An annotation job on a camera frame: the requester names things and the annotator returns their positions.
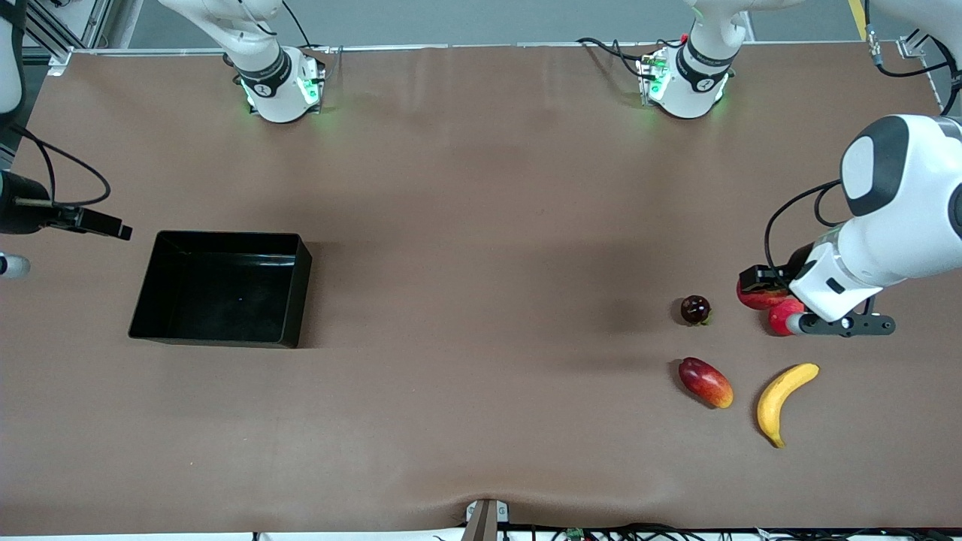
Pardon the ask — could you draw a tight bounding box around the red yellow striped apple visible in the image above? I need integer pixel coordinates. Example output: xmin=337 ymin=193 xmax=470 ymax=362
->
xmin=737 ymin=280 xmax=791 ymax=311

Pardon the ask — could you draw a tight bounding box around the yellow banana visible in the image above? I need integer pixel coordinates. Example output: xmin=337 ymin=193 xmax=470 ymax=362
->
xmin=757 ymin=363 xmax=820 ymax=449

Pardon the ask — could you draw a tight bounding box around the black plastic box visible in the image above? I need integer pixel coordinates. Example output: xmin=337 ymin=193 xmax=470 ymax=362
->
xmin=128 ymin=231 xmax=313 ymax=349

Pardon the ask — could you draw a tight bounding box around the red yellow mango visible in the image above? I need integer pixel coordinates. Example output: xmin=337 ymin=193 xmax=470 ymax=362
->
xmin=678 ymin=357 xmax=734 ymax=410

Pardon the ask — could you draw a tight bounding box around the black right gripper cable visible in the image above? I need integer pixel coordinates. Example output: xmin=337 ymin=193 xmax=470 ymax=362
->
xmin=8 ymin=124 xmax=113 ymax=207

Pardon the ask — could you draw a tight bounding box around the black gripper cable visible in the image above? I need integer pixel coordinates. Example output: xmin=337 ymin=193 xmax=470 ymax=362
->
xmin=765 ymin=179 xmax=844 ymax=273
xmin=8 ymin=124 xmax=113 ymax=207

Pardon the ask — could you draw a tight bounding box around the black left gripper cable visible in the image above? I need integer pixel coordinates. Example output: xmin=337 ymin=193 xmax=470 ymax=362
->
xmin=765 ymin=179 xmax=844 ymax=273

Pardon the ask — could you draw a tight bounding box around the aluminium frame profile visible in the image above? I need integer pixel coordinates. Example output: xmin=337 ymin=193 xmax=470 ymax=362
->
xmin=898 ymin=30 xmax=962 ymax=113
xmin=21 ymin=0 xmax=144 ymax=76

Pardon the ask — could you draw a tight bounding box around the black cable with grey connector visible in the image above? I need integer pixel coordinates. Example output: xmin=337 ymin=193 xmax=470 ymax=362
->
xmin=864 ymin=0 xmax=962 ymax=113

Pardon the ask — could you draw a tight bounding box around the black left arm base cable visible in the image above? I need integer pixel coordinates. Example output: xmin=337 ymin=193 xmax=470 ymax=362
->
xmin=577 ymin=36 xmax=662 ymax=80

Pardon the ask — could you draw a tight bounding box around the black arm base cable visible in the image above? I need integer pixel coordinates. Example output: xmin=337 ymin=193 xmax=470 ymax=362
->
xmin=282 ymin=0 xmax=331 ymax=76
xmin=577 ymin=36 xmax=662 ymax=80

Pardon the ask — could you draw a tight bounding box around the black right arm base cable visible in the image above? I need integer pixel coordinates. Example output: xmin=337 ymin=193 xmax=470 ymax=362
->
xmin=282 ymin=0 xmax=331 ymax=76

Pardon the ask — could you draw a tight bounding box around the silver table edge rail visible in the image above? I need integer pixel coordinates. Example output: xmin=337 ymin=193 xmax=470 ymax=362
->
xmin=45 ymin=39 xmax=929 ymax=57

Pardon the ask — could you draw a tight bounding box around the metal post with bracket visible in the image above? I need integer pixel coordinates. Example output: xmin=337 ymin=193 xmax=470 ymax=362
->
xmin=462 ymin=498 xmax=510 ymax=541

